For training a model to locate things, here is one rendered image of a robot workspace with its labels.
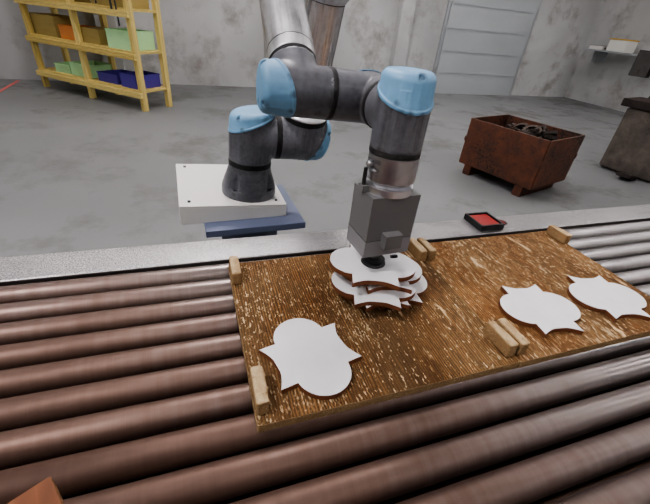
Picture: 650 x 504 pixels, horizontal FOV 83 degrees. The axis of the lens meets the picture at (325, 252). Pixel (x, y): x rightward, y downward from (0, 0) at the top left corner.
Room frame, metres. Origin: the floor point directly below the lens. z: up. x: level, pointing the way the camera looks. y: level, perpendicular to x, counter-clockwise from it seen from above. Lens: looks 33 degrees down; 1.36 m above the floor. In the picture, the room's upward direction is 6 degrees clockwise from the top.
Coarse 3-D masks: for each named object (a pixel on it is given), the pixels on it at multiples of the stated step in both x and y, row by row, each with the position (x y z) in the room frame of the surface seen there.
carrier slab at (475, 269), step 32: (448, 256) 0.69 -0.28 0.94; (480, 256) 0.71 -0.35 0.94; (512, 256) 0.72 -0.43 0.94; (544, 256) 0.74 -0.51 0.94; (576, 256) 0.75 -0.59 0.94; (480, 288) 0.59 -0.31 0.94; (544, 288) 0.61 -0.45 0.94; (608, 320) 0.53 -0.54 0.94; (640, 320) 0.54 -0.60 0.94; (544, 352) 0.43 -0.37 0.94; (576, 352) 0.45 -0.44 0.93
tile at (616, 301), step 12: (600, 276) 0.66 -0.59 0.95; (576, 288) 0.61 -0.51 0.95; (588, 288) 0.61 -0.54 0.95; (600, 288) 0.62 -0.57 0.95; (612, 288) 0.62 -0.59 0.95; (624, 288) 0.63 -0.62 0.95; (576, 300) 0.57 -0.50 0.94; (588, 300) 0.57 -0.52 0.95; (600, 300) 0.57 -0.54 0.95; (612, 300) 0.58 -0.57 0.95; (624, 300) 0.58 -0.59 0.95; (636, 300) 0.59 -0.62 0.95; (600, 312) 0.55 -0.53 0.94; (612, 312) 0.54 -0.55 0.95; (624, 312) 0.54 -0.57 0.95; (636, 312) 0.55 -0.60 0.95
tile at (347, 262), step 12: (336, 252) 0.55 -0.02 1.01; (348, 252) 0.55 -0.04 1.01; (336, 264) 0.51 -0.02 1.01; (348, 264) 0.52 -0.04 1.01; (360, 264) 0.52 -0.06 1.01; (396, 264) 0.53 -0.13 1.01; (408, 264) 0.54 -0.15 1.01; (348, 276) 0.49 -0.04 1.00; (360, 276) 0.49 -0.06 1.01; (372, 276) 0.49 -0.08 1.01; (384, 276) 0.49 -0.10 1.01; (396, 276) 0.50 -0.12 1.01; (408, 276) 0.50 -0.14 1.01; (396, 288) 0.47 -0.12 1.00
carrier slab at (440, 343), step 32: (320, 256) 0.64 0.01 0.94; (256, 288) 0.51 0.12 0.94; (288, 288) 0.52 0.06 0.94; (320, 288) 0.53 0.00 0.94; (448, 288) 0.57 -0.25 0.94; (256, 320) 0.43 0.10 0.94; (320, 320) 0.45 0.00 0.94; (352, 320) 0.46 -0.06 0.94; (384, 320) 0.46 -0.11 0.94; (416, 320) 0.47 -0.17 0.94; (448, 320) 0.48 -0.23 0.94; (480, 320) 0.49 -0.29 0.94; (256, 352) 0.37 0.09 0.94; (384, 352) 0.39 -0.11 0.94; (416, 352) 0.40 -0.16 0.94; (448, 352) 0.41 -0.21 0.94; (480, 352) 0.41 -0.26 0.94; (352, 384) 0.33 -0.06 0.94; (384, 384) 0.33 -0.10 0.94; (416, 384) 0.34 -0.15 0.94; (448, 384) 0.36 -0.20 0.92; (256, 416) 0.27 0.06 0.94; (288, 416) 0.27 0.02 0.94; (320, 416) 0.28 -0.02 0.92
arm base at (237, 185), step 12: (228, 168) 0.94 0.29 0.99; (240, 168) 0.92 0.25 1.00; (252, 168) 0.92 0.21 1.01; (264, 168) 0.94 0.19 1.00; (228, 180) 0.92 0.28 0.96; (240, 180) 0.91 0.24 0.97; (252, 180) 0.91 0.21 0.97; (264, 180) 0.93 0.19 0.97; (228, 192) 0.91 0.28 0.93; (240, 192) 0.90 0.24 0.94; (252, 192) 0.90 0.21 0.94; (264, 192) 0.92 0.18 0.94
